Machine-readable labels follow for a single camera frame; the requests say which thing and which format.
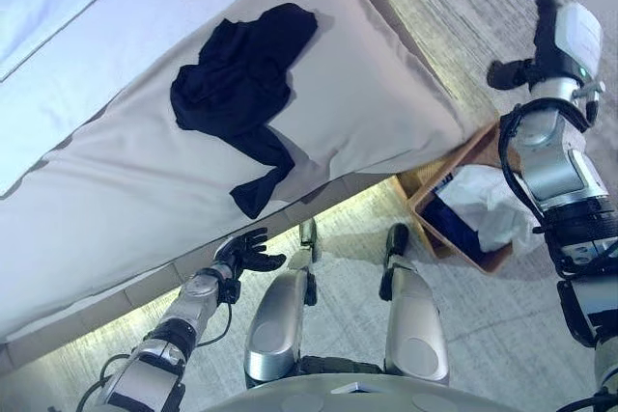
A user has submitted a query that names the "grey striped area rug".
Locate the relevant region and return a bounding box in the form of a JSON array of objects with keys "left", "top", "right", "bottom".
[{"left": 9, "top": 0, "right": 618, "bottom": 412}]

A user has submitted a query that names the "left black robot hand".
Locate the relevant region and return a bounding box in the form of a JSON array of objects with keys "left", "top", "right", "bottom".
[{"left": 214, "top": 227, "right": 287, "bottom": 283}]

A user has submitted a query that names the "white duvet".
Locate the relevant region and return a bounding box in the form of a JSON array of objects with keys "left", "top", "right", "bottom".
[{"left": 0, "top": 0, "right": 339, "bottom": 196}]

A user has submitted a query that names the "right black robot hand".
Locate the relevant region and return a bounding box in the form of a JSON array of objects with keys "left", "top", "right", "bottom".
[{"left": 486, "top": 0, "right": 604, "bottom": 93}]

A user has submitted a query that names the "bed with beige cover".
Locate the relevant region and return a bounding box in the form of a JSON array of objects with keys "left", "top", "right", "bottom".
[{"left": 0, "top": 0, "right": 467, "bottom": 341}]

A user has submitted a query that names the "brown wicker basket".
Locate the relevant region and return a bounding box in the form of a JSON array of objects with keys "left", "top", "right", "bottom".
[{"left": 395, "top": 120, "right": 516, "bottom": 274}]

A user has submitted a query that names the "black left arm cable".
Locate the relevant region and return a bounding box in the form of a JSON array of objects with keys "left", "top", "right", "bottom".
[{"left": 192, "top": 281, "right": 236, "bottom": 348}]

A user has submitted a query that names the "blue garment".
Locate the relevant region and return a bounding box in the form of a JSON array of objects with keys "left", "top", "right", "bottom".
[{"left": 424, "top": 184, "right": 489, "bottom": 263}]

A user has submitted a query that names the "left silver robot leg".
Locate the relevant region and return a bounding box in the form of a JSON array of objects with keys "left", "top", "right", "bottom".
[{"left": 242, "top": 217, "right": 321, "bottom": 384}]

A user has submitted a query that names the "black garment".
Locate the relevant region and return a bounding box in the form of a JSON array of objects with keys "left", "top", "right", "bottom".
[{"left": 169, "top": 3, "right": 320, "bottom": 220}]

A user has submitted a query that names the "white garment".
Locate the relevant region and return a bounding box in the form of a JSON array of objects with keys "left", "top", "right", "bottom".
[{"left": 441, "top": 164, "right": 545, "bottom": 257}]

